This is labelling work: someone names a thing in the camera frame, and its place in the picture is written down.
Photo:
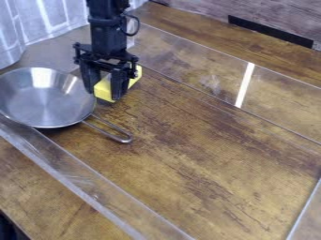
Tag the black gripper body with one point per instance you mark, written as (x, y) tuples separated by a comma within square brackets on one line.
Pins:
[(109, 44)]

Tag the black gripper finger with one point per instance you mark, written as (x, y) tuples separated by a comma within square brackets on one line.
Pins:
[(90, 75), (119, 81)]

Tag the yellow butter box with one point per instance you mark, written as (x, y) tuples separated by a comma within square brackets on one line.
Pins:
[(102, 89)]

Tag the silver metal pan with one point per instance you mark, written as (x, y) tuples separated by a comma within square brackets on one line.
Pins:
[(44, 98)]

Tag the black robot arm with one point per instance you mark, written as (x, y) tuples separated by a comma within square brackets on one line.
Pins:
[(107, 9)]

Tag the clear acrylic back barrier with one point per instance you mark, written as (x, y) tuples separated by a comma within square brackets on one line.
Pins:
[(270, 95)]

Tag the clear acrylic barrier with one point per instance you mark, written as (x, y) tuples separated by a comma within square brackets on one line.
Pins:
[(270, 95), (138, 221)]

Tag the black strip on table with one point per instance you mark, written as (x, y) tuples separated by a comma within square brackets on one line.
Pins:
[(269, 31)]

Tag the clear acrylic front barrier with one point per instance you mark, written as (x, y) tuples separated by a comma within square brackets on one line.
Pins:
[(138, 221)]

